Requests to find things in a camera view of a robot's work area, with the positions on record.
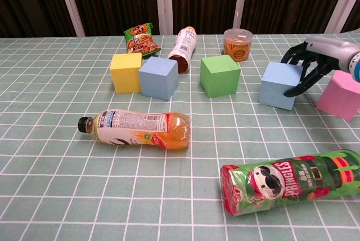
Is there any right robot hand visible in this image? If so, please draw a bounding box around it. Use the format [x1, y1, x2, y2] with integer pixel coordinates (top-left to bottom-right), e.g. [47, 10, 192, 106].
[281, 35, 358, 97]

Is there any pink cube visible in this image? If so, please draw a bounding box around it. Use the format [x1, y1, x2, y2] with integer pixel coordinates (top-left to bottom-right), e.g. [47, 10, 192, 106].
[316, 70, 360, 121]

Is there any blue cube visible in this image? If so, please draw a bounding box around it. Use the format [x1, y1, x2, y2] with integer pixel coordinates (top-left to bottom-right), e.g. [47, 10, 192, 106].
[138, 56, 179, 101]
[259, 61, 305, 111]

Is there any green cube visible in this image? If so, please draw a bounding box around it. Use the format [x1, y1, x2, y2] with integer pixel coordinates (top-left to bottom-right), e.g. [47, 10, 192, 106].
[200, 55, 241, 99]

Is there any yellow cube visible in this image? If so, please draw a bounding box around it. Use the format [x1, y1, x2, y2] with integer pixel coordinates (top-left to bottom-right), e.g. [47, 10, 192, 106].
[110, 52, 143, 95]

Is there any clear jar of rubber bands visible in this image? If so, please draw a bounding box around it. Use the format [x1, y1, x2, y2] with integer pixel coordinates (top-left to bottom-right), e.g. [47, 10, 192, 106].
[223, 28, 253, 62]

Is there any white bottle orange cap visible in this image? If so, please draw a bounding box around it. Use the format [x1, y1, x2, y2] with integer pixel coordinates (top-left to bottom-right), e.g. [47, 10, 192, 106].
[168, 26, 197, 75]

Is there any green Pringles can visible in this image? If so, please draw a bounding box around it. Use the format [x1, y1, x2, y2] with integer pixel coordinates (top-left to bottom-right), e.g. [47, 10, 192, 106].
[219, 149, 360, 217]

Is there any green snack bag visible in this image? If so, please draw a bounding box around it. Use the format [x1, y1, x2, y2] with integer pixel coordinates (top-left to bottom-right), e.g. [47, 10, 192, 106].
[124, 23, 161, 57]

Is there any orange drink bottle black cap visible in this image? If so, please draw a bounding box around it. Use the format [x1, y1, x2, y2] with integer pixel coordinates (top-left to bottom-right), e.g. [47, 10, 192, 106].
[78, 108, 192, 151]

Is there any green checked tablecloth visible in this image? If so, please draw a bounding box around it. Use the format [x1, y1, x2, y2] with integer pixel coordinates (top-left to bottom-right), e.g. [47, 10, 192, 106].
[0, 28, 360, 241]

